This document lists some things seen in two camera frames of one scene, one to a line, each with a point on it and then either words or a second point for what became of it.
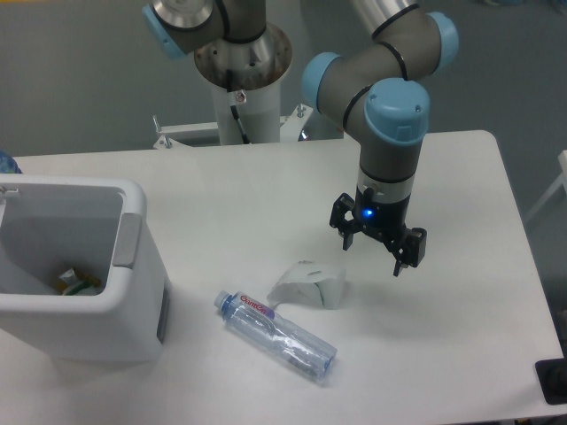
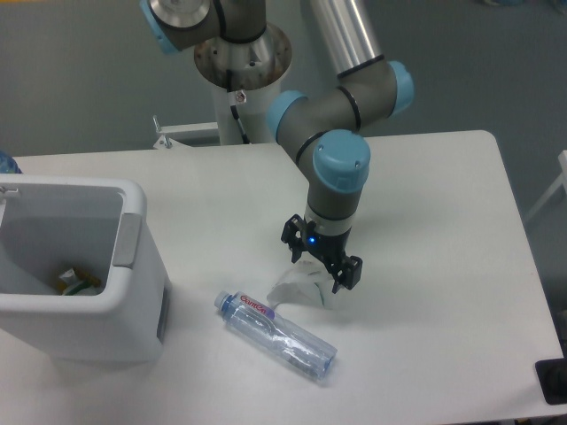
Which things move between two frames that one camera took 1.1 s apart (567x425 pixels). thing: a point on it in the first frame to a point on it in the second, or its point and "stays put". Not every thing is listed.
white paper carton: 313,282 stays put
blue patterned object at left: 8,164 stays put
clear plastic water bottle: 275,336 stays put
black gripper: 384,220 to 330,248
